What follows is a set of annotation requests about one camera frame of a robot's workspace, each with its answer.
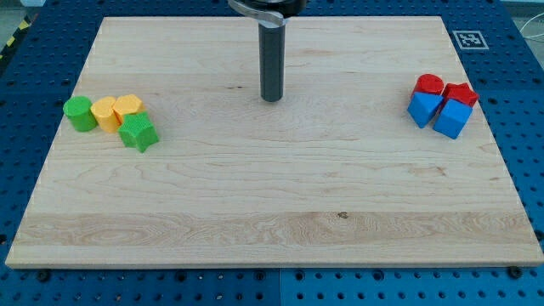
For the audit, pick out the black robot arm flange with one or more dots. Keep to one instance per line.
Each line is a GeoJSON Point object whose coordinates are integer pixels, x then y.
{"type": "Point", "coordinates": [269, 13]}

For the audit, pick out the green star block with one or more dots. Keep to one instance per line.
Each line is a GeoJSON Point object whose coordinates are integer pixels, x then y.
{"type": "Point", "coordinates": [138, 131]}

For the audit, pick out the red star block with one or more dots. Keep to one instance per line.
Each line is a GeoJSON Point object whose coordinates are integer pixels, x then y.
{"type": "Point", "coordinates": [461, 93]}

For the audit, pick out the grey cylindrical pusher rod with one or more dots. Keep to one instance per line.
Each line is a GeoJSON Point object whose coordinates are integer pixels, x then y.
{"type": "Point", "coordinates": [271, 62]}

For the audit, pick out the yellow hexagon block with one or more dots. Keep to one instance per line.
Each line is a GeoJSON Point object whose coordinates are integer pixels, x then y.
{"type": "Point", "coordinates": [127, 105]}

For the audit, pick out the blue triangle block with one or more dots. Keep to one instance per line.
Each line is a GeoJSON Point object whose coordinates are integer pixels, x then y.
{"type": "Point", "coordinates": [423, 107]}

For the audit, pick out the red cylinder block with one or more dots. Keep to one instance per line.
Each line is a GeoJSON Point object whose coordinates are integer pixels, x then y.
{"type": "Point", "coordinates": [428, 84]}

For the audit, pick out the yellow cylinder block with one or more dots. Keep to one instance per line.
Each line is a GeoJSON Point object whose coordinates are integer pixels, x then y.
{"type": "Point", "coordinates": [103, 112]}

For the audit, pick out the blue cube block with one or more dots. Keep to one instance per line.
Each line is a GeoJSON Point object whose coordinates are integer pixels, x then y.
{"type": "Point", "coordinates": [452, 118]}

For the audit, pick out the green cylinder block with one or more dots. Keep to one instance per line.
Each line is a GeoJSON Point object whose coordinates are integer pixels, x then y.
{"type": "Point", "coordinates": [78, 111]}

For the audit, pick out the white fiducial marker tag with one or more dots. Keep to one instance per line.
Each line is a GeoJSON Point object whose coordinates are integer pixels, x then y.
{"type": "Point", "coordinates": [470, 40]}

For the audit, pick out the yellow black hazard tape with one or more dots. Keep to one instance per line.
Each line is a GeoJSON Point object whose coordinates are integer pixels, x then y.
{"type": "Point", "coordinates": [15, 40]}

